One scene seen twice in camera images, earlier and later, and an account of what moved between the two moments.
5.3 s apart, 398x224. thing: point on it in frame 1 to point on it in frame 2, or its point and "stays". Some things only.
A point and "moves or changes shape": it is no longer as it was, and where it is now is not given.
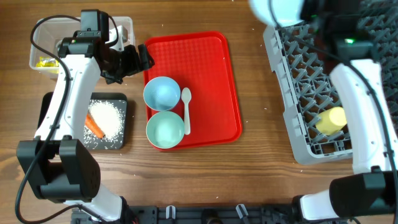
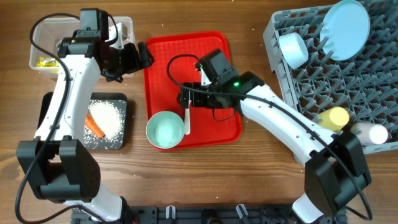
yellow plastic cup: [331, 121] stays
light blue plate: [285, 12] moves or changes shape
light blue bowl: [161, 93] to [294, 49]
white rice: [110, 119] stays
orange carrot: [92, 126] stays
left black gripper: [134, 66] stays
